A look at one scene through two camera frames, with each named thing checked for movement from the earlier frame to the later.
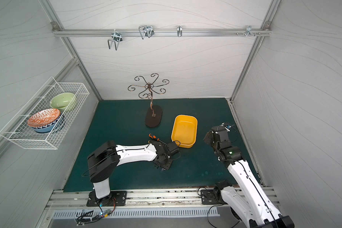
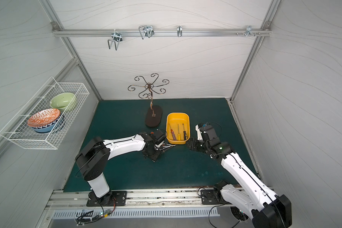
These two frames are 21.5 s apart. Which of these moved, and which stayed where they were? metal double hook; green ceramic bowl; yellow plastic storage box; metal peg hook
Moved: yellow plastic storage box
Stayed: green ceramic bowl; metal double hook; metal peg hook
